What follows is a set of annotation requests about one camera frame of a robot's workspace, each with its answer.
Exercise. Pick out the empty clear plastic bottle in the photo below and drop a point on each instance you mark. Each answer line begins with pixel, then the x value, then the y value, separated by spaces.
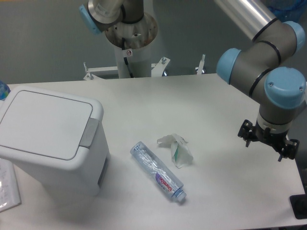
pixel 159 172

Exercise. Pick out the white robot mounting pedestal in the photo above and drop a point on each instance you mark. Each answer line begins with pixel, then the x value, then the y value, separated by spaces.
pixel 133 41

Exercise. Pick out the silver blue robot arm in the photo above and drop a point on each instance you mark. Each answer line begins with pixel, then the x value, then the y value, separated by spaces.
pixel 259 74

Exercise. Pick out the white plastic trash can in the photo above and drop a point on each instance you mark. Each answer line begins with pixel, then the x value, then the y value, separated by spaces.
pixel 82 174

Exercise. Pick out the white metal base frame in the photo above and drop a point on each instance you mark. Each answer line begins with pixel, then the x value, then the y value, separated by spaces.
pixel 128 69

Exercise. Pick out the black device at table edge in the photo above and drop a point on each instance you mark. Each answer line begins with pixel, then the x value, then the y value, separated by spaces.
pixel 299 206

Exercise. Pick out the crumpled white paper wrapper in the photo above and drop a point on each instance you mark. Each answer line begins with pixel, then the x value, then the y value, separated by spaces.
pixel 180 153

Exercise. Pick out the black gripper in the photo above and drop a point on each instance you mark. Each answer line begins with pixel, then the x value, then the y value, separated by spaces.
pixel 287 148

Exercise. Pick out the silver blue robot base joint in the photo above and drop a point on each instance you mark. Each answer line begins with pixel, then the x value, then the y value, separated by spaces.
pixel 100 15

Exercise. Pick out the white trash can lid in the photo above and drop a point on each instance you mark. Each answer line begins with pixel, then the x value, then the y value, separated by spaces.
pixel 43 124

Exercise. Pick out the grey lid push button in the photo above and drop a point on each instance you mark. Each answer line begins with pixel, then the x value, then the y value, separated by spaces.
pixel 89 133

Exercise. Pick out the blue water jug top right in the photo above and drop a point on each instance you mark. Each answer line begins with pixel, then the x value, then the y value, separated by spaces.
pixel 287 10

